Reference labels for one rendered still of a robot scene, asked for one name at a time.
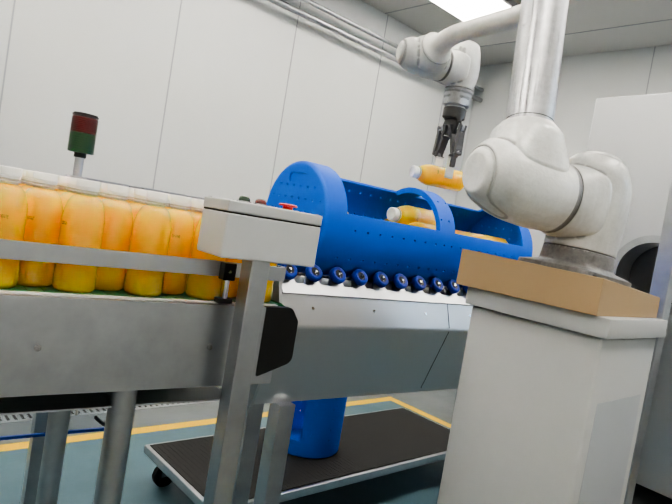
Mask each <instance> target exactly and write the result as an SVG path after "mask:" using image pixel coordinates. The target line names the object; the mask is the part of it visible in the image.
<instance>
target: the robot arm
mask: <svg viewBox="0 0 672 504"><path fill-rule="evenodd" d="M578 1H580V0H522V2H521V4H519V5H516V6H513V7H510V8H507V9H503V10H500V11H497V12H493V13H490V14H487V15H483V16H480V17H477V18H473V19H470V20H467V21H463V22H460V23H458V24H455V25H452V26H450V27H448V28H446V29H444V30H443V31H441V32H439V33H435V32H431V33H428V34H427V35H423V36H419V37H408V38H405V39H404V40H403V41H401V42H400V44H399V45H398V48H397V52H396V59H397V62H398V64H399V65H400V67H402V68H403V69H404V70H406V71H407V72H409V73H411V74H414V75H416V76H419V77H422V78H426V79H431V80H437V81H440V82H442V83H443V84H445V85H446V87H445V93H444V98H443V105H444V106H445V107H444V109H443V114H442V117H443V118H444V120H445V121H444V123H443V126H438V127H437V135H436V139H435V143H434V147H433V151H432V155H434V156H435V162H434V165H436V166H441V167H442V165H443V160H444V157H443V154H444V151H445V149H446V146H447V144H448V141H449V139H450V154H449V155H448V158H447V163H446V169H445V174H444V178H449V179H453V173H454V168H455V164H456V159H457V158H458V156H461V155H462V150H463V143H464V137H465V132H466V129H467V125H463V124H462V121H464V120H465V117H466V112H467V110H466V109H468V108H469V107H470V103H471V98H472V95H473V89H474V87H475V85H476V83H477V79H478V75H479V70H480V61H481V52H480V46H479V45H478V44H477V43H475V42H473V41H471V40H472V39H476V38H480V37H485V36H489V35H493V34H497V33H502V32H506V31H510V30H514V29H518V31H517V38H516V46H515V53H514V60H513V68H512V75H511V83H510V90H509V97H508V105H507V112H506V119H505V120H504V121H502V122H501V123H500V124H499V125H498V126H496V127H495V128H494V129H493V130H492V132H491V135H490V137H489V139H486V140H485V141H483V142H481V143H480V144H479V145H478V146H476V147H475V148H474V149H473V151H472V152H471V153H470V155H469V157H468V159H467V161H466V163H465V165H464V169H463V174H462V180H463V185H464V189H465V192H466V194H467V196H468V197H469V198H470V199H471V200H472V201H473V202H474V203H475V204H476V205H477V206H478V207H479V208H481V209H482V210H483V211H485V212H486V213H488V214H490V215H492V216H493V217H496V218H498V219H500V220H503V221H505V222H508V223H511V224H514V225H517V226H520V227H524V228H528V229H533V230H539V231H541V232H542V233H543V234H545V239H544V244H543V246H542V249H541V252H540V255H539V256H538V257H518V260H519V261H524V262H529V263H533V264H538V265H543V266H548V267H552V268H557V269H562V270H566V271H571V272H576V273H581V274H585V275H590V276H593V275H595V276H597V277H599V278H604V279H607V280H610V281H613V282H616V283H619V284H622V285H625V286H628V287H630V288H631V285H632V283H630V282H628V281H626V280H624V279H622V278H620V277H618V276H616V275H615V274H614V267H615V260H616V257H617V253H618V250H619V248H620V245H621V242H622V239H623V236H624V233H625V229H626V225H627V221H628V217H629V212H630V206H631V200H632V182H631V177H630V173H629V170H628V167H627V166H626V165H625V164H624V162H623V161H622V160H621V159H620V158H618V157H616V156H614V155H612V154H608V153H605V152H599V151H586V152H583V153H578V154H576V155H574V156H572V157H570V158H569V159H568V155H567V151H566V146H565V142H564V135H563V133H562V132H561V130H560V129H559V128H558V127H557V126H556V125H555V123H554V120H555V111H556V103H557V95H558V87H559V79H560V70H561V62H562V54H563V46H564V38H565V29H566V21H567V13H568V6H570V5H572V4H574V3H576V2H578ZM451 48H452V49H451ZM458 151H459V152H458ZM453 152H454V153H453Z"/></svg>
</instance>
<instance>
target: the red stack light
mask: <svg viewBox="0 0 672 504"><path fill-rule="evenodd" d="M71 119H72V120H71V125H70V131H76V132H82V133H86V134H91V135H94V136H97V130H98V129H97V128H98V123H99V121H98V120H95V119H92V118H88V117H83V116H78V115H72V118H71Z"/></svg>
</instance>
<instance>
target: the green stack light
mask: <svg viewBox="0 0 672 504"><path fill-rule="evenodd" d="M95 143H96V136H94V135H91V134H86V133H82V132H76V131H69V139H68V145H67V147H68V148H67V150H68V151H71V152H79V153H84V154H87V155H94V150H95Z"/></svg>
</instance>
